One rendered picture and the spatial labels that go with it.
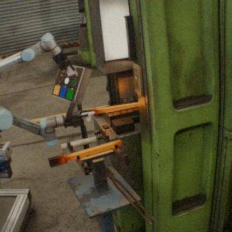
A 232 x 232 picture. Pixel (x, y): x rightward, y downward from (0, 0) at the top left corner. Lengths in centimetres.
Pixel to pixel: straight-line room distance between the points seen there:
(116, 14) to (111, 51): 23
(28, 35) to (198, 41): 844
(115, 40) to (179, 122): 60
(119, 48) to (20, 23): 810
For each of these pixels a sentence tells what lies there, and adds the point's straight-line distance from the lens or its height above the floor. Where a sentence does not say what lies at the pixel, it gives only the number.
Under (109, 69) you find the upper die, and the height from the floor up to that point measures 130.
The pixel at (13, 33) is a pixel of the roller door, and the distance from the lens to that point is 991.
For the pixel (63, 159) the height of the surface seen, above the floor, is 100.
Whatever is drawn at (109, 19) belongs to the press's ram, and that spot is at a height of 162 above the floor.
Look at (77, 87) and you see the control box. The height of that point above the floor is 107.
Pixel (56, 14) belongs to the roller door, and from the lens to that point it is 984.
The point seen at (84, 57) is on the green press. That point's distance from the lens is 719.
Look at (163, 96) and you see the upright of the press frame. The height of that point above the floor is 122.
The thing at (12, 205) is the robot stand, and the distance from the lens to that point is 274.
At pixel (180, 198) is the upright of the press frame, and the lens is 216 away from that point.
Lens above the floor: 182
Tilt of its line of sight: 24 degrees down
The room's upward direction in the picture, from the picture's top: 6 degrees counter-clockwise
